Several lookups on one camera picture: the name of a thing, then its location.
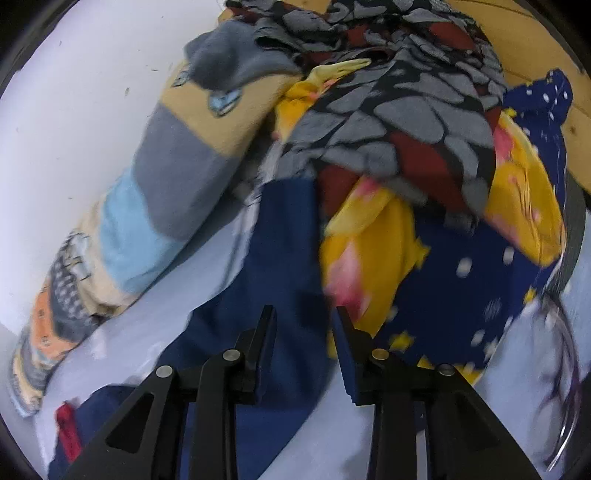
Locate blue white-dotted garment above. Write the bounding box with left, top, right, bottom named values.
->
left=375, top=69, right=573, bottom=383

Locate yellow pink floral garment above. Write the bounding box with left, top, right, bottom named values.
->
left=271, top=58, right=567, bottom=361

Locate wooden headboard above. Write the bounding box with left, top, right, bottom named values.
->
left=451, top=1, right=590, bottom=189

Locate light blue cloud bedsheet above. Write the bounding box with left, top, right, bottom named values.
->
left=33, top=200, right=562, bottom=479

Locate patchwork long bolster pillow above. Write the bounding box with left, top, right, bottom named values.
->
left=8, top=20, right=301, bottom=417

